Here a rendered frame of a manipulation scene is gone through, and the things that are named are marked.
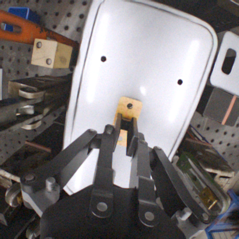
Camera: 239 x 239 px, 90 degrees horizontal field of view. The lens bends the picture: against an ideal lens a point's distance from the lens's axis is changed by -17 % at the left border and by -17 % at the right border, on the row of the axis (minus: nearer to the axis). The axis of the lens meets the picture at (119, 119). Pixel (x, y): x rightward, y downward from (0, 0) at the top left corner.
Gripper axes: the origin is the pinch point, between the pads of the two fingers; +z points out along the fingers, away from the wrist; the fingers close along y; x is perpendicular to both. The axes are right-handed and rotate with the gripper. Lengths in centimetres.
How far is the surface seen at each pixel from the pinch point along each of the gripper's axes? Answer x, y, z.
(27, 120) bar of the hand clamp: -1.0, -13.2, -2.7
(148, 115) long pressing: 2.0, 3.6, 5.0
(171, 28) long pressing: 16.6, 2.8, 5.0
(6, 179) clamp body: -16.5, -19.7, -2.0
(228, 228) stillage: -160, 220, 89
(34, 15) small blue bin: 20, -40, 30
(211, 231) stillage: -165, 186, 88
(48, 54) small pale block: 7.9, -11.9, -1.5
